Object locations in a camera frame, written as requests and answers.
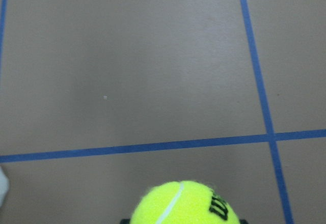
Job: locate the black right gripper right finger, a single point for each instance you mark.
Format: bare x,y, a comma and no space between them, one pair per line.
243,221

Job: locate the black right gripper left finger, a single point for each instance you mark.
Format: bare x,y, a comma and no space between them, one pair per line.
125,221

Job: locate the tennis ball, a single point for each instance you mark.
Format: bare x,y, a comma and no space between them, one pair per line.
183,202

